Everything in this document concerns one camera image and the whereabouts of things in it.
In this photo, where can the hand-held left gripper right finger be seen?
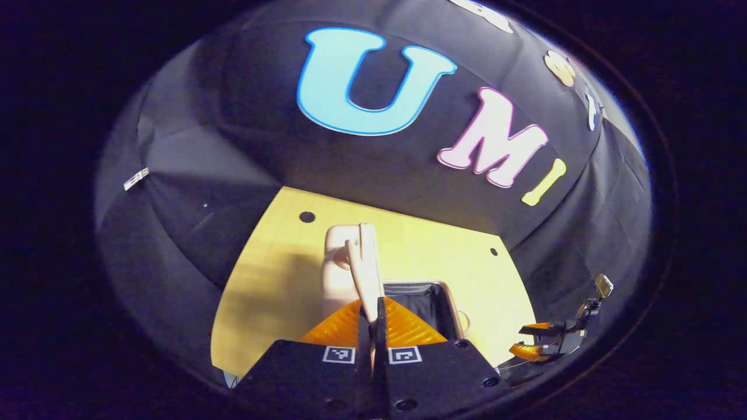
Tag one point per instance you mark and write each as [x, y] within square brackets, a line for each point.
[380, 335]

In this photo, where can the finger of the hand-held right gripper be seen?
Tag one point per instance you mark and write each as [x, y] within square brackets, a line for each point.
[536, 328]
[528, 352]

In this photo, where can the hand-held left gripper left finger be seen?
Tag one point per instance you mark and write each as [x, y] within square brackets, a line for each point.
[363, 335]

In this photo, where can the black backdrop cloth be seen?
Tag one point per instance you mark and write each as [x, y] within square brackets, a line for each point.
[233, 146]

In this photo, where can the white cloth clip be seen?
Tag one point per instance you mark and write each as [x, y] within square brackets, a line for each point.
[136, 178]

